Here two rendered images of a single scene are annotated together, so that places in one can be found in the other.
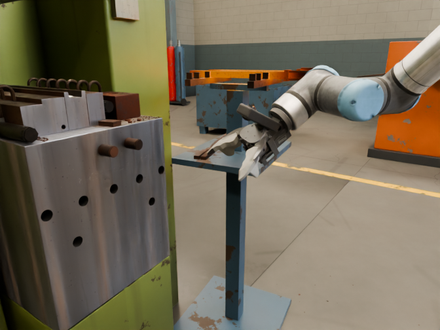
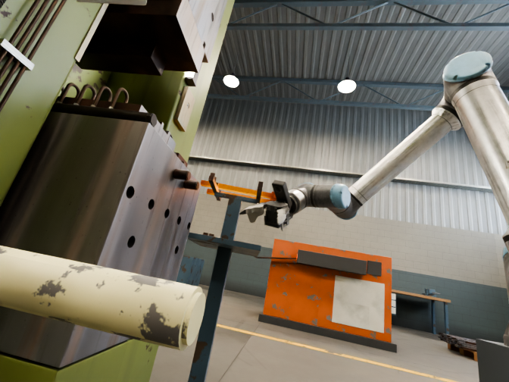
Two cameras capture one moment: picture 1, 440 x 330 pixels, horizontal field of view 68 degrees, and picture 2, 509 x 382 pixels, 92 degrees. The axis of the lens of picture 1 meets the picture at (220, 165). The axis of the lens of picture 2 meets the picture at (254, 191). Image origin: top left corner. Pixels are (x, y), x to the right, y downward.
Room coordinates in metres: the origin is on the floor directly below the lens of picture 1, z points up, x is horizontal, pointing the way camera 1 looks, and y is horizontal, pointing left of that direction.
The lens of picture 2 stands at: (0.07, 0.33, 0.66)
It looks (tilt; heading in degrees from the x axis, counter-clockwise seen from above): 18 degrees up; 336
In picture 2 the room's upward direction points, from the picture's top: 11 degrees clockwise
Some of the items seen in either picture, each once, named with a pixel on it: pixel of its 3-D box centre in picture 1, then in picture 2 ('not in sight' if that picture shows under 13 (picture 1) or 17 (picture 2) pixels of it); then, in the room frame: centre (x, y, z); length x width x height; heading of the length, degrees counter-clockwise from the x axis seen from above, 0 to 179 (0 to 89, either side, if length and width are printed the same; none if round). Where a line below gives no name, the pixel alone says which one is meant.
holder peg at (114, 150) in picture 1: (108, 150); (182, 174); (0.72, 0.26, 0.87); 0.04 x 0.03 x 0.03; 58
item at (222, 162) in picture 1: (237, 151); (226, 245); (1.14, -0.06, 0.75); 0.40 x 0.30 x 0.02; 154
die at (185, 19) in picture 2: not in sight; (131, 32); (0.84, 0.52, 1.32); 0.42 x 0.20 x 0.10; 58
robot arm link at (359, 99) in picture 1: (351, 97); (331, 197); (0.76, -0.30, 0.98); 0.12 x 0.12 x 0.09; 26
